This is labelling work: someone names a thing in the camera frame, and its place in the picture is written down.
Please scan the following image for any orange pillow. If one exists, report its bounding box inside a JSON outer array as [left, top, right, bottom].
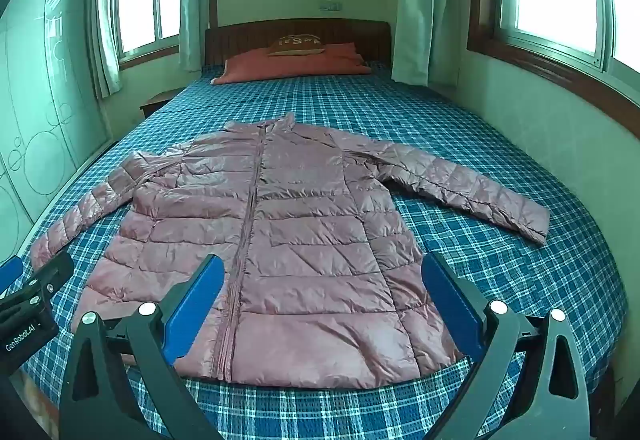
[[210, 42, 373, 86]]

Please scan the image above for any pink puffer jacket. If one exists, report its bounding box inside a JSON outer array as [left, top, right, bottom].
[[30, 114, 551, 390]]

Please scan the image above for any brown wooden nightstand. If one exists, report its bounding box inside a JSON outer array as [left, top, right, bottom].
[[139, 88, 177, 122]]

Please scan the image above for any brown printed cushion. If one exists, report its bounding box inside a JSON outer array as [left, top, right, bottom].
[[267, 34, 326, 57]]

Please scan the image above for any blue plaid bed sheet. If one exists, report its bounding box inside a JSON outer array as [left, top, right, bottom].
[[0, 60, 628, 440]]

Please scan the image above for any dark wooden headboard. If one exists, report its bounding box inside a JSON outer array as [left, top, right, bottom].
[[204, 19, 392, 68]]

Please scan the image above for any white circle patterned wardrobe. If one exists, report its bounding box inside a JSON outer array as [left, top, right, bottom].
[[0, 0, 113, 266]]

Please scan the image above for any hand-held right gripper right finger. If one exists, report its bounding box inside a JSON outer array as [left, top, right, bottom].
[[421, 251, 593, 440]]

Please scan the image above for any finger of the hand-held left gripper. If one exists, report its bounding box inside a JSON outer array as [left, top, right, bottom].
[[22, 251, 75, 306], [0, 256, 24, 295]]

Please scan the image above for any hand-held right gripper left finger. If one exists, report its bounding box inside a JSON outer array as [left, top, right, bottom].
[[59, 254, 226, 440]]

